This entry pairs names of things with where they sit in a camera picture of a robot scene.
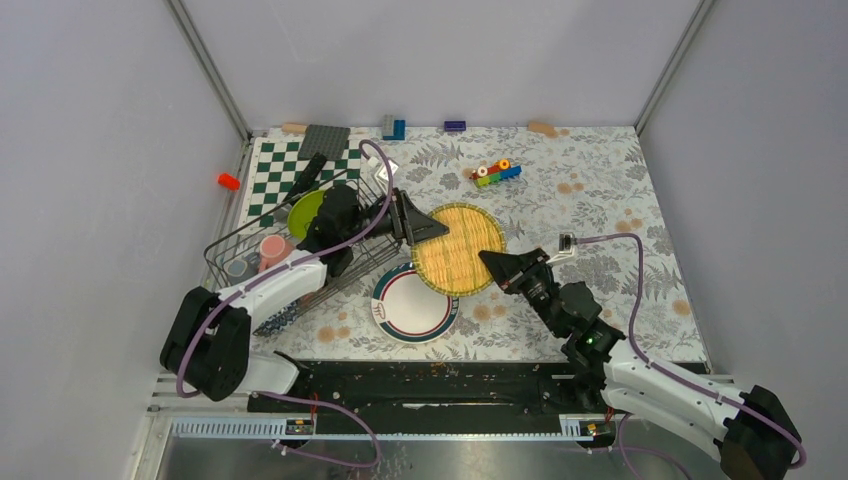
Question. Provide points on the green white checkered board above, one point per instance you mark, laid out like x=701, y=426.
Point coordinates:
x=274, y=168

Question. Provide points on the grey studded baseplate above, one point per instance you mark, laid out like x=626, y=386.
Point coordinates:
x=328, y=141

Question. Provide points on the green woven rim plate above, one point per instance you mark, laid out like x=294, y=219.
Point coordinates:
x=450, y=264

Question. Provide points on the red small block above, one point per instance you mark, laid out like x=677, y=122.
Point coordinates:
x=228, y=182

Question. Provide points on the lime green plastic plate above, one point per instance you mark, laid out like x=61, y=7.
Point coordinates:
x=303, y=212

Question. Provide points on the purple toy brick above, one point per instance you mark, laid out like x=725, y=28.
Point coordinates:
x=454, y=126

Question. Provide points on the grey blue cup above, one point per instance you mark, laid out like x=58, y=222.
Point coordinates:
x=242, y=268

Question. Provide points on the black wire dish rack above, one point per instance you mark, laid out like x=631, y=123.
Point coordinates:
x=368, y=255

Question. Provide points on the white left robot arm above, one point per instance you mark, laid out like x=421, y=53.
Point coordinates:
x=208, y=347

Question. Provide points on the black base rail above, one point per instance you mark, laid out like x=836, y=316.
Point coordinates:
x=452, y=396

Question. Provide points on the colourful toy brick car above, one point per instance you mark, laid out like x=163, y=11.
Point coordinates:
x=503, y=169

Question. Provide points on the pink mug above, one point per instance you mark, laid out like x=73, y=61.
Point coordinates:
x=273, y=249

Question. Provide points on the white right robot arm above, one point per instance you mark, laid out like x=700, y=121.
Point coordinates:
x=749, y=432

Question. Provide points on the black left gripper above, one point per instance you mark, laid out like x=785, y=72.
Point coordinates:
x=411, y=224

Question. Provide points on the wooden block right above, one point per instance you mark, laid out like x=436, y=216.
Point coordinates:
x=542, y=128

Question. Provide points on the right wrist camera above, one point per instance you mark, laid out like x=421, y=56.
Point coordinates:
x=566, y=249

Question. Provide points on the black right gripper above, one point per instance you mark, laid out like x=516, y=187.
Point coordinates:
x=504, y=267

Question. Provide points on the blue white patterned bowl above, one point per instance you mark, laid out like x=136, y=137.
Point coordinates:
x=269, y=324

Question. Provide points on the white plate teal rim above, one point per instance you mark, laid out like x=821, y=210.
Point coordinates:
x=409, y=311

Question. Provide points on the wooden block left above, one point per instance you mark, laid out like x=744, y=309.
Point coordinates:
x=294, y=128

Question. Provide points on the grey and blue brick stack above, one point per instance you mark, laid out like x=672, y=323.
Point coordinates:
x=393, y=129

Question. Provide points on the wooden block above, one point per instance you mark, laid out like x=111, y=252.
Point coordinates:
x=542, y=128
x=294, y=128

